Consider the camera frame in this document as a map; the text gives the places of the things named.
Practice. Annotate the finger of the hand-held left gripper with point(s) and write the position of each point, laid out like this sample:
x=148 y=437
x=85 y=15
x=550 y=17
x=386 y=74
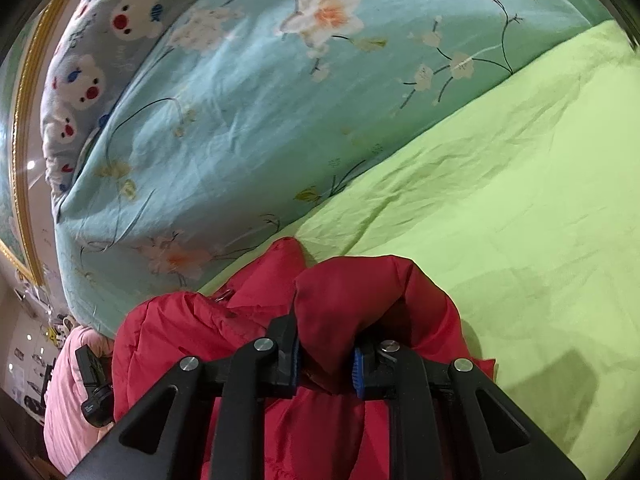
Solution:
x=94 y=385

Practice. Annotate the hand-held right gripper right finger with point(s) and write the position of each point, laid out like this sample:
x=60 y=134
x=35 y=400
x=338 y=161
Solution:
x=358 y=370

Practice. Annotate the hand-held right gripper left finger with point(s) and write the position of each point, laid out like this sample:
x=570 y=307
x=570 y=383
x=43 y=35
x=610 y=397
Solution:
x=294 y=360

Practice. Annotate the red quilted jacket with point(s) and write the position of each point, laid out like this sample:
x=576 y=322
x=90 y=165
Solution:
x=340 y=310

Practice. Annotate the pink quilt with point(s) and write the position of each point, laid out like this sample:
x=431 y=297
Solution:
x=65 y=410

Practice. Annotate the green bed sheet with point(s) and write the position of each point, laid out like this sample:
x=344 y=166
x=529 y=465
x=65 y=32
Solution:
x=500 y=185

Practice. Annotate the teal floral duvet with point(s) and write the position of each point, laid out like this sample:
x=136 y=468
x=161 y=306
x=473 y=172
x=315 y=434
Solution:
x=250 y=110

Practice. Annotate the gold framed picture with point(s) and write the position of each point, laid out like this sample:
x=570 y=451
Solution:
x=22 y=135

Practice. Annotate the bear print pillow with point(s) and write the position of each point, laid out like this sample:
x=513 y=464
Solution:
x=90 y=80

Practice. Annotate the cluster of wall photos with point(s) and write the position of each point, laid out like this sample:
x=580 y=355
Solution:
x=35 y=360

